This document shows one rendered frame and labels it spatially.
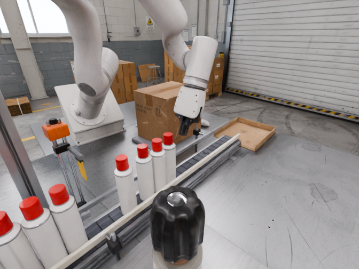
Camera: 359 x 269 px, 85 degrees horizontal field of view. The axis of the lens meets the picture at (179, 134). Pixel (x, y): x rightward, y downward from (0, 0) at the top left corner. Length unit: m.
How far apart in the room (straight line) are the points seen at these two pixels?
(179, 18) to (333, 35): 3.97
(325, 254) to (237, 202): 0.28
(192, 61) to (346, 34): 3.88
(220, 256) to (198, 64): 0.55
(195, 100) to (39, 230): 0.53
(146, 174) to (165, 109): 0.40
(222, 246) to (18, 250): 0.46
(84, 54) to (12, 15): 4.94
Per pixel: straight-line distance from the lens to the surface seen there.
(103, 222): 0.68
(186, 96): 0.69
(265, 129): 1.38
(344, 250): 0.81
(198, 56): 0.68
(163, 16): 0.61
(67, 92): 1.30
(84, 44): 0.80
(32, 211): 0.51
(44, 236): 0.55
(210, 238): 0.62
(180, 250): 0.32
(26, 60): 5.75
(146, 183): 0.65
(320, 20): 4.53
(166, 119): 0.95
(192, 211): 0.28
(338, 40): 4.44
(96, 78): 0.84
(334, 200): 0.96
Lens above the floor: 1.39
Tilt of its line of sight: 27 degrees down
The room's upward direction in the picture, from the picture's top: straight up
